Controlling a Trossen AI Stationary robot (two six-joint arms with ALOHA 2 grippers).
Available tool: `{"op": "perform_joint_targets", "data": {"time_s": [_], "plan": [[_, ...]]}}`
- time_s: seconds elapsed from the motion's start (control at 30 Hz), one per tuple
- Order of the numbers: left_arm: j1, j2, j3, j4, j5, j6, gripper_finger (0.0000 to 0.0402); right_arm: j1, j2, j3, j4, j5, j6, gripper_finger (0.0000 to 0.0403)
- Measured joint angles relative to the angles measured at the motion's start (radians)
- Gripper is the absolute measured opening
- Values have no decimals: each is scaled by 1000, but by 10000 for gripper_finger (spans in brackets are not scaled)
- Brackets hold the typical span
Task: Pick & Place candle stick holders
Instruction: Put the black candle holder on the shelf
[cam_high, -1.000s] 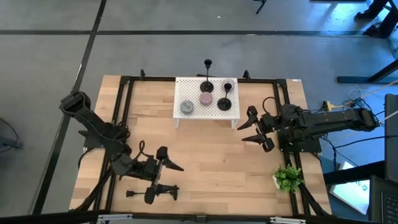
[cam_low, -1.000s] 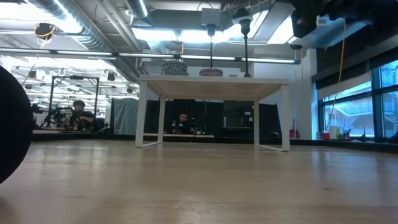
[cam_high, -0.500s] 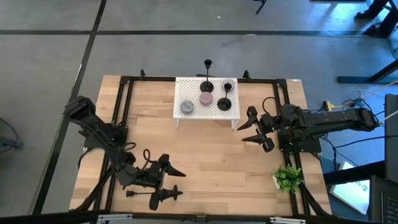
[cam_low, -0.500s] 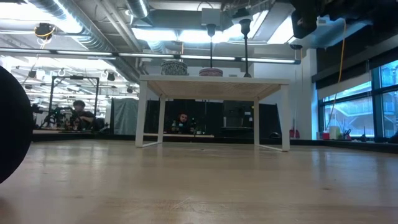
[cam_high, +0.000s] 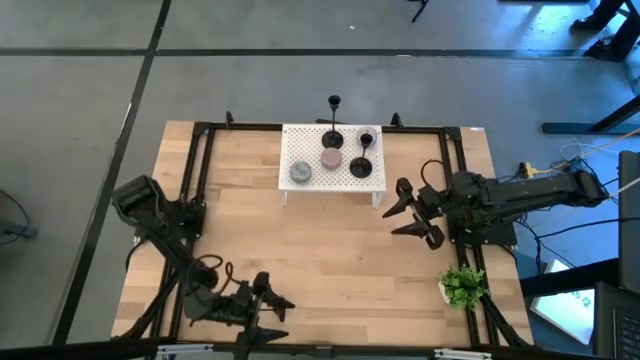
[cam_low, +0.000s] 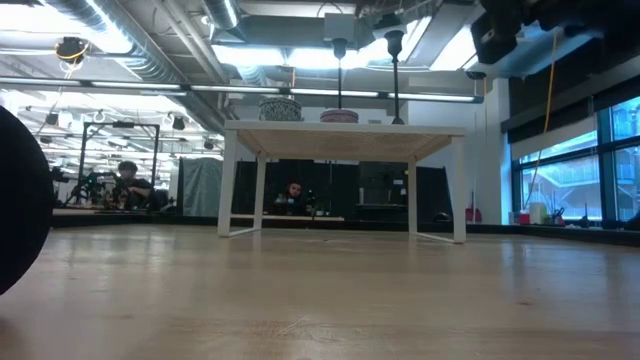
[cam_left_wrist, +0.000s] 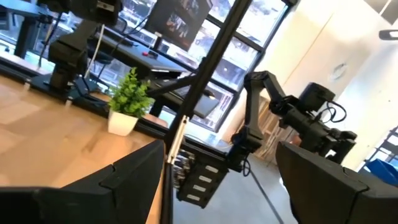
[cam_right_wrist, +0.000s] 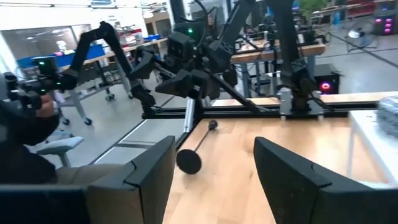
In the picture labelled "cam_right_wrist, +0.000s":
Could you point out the blue leaf-patterned candle tin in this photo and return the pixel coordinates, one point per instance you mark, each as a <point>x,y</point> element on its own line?
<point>388,116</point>

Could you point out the person's hand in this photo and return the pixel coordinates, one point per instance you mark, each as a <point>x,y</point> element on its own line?
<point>46,107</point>

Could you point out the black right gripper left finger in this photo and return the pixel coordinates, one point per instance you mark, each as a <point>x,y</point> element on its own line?
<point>140,193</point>

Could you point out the white perforated shelf riser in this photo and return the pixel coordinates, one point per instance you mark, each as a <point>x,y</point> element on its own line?
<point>373,140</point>

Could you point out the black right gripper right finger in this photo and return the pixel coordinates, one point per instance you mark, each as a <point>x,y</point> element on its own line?
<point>298,193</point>

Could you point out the grey floor fan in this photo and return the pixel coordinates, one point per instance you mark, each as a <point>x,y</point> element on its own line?
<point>357,33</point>

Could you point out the tall black candlestick holder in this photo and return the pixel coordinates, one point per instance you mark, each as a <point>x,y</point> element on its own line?
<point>188,161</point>

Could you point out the person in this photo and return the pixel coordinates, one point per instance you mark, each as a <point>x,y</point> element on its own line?
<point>18,149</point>

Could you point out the black aluminium table frame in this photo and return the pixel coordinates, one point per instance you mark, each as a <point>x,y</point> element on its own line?
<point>242,112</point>

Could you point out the black lit computer tower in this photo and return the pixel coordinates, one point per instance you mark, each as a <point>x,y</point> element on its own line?
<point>384,26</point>

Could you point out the wooden top workbench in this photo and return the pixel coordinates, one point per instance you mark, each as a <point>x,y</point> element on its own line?
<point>248,56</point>

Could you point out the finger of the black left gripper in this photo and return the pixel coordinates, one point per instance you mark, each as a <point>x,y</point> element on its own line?
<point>175,85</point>
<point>143,65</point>

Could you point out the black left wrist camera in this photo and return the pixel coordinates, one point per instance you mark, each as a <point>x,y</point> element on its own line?
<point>180,46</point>

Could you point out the grey office chair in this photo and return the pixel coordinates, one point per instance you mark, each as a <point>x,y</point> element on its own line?
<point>60,144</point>

